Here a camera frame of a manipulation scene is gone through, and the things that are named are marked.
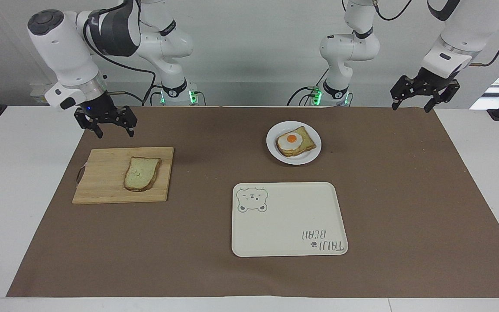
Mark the fried egg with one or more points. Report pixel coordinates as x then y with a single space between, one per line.
290 141

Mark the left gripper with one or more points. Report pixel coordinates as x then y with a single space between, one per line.
433 83

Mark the cream tray with bear print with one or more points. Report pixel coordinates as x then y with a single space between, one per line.
288 221

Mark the white round plate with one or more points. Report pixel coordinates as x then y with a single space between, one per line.
293 159

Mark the toasted bread slice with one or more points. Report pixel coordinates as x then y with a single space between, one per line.
309 142

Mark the wooden cutting board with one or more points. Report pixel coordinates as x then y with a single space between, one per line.
102 182

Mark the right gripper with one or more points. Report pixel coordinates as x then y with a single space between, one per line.
100 108

